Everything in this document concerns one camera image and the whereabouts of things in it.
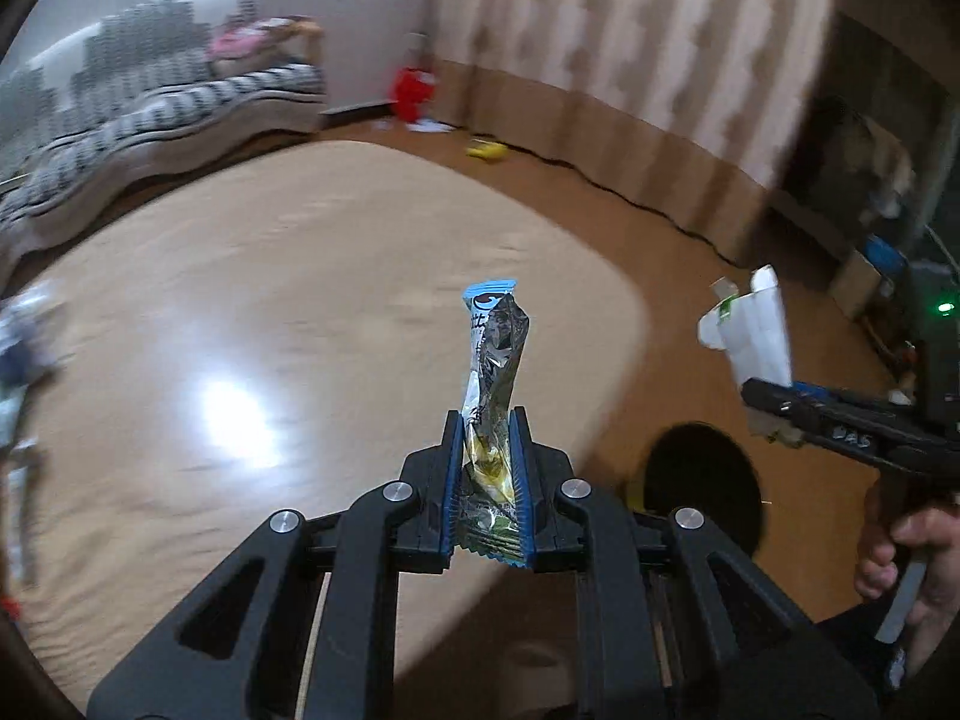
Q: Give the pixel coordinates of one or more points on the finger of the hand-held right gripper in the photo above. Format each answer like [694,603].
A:
[862,399]
[840,431]

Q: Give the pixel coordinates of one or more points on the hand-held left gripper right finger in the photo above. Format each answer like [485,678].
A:
[522,487]

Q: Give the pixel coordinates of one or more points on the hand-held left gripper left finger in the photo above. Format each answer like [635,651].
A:
[451,487]

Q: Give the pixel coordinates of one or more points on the white snack packet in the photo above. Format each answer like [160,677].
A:
[757,330]

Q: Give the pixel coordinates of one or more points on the silver snack wrapper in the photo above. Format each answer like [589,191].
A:
[491,360]

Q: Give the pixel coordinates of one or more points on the person's right forearm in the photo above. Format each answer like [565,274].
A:
[926,679]

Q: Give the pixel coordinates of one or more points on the person's right hand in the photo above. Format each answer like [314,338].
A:
[941,562]

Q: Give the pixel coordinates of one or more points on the brown cardboard box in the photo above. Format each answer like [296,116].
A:
[853,285]

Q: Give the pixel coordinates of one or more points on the blue box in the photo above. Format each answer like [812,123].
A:
[886,253]

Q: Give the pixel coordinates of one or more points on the beige plush toy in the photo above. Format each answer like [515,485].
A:
[881,157]

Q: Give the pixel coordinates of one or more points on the dark cabinet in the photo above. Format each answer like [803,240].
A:
[862,67]

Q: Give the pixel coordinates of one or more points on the yellow toy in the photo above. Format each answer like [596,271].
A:
[487,150]

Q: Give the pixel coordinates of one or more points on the red bag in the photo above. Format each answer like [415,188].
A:
[414,90]

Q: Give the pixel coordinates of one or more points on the blue and white plastic wrapper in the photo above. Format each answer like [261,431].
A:
[22,360]

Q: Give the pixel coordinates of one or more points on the black and white striped blanket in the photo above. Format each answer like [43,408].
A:
[172,105]

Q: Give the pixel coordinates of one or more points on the pink cloth item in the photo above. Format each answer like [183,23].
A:
[236,41]

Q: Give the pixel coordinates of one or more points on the grey patterned sofa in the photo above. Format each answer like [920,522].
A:
[112,45]

